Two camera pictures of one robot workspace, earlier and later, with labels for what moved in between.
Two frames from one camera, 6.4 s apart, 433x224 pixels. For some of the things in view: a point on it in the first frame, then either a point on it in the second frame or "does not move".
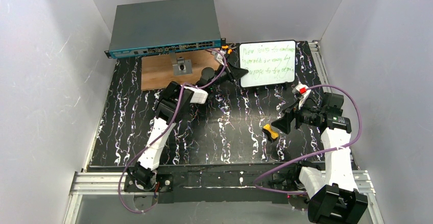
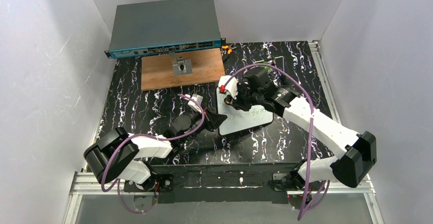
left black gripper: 222,70 -> 207,121
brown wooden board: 157,71 does not move
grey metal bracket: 181,66 does not move
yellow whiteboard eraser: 271,135 -> 227,99
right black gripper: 290,120 -> 237,96
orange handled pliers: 230,48 does not move
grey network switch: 164,27 does not move
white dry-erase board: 268,63 -> 237,121
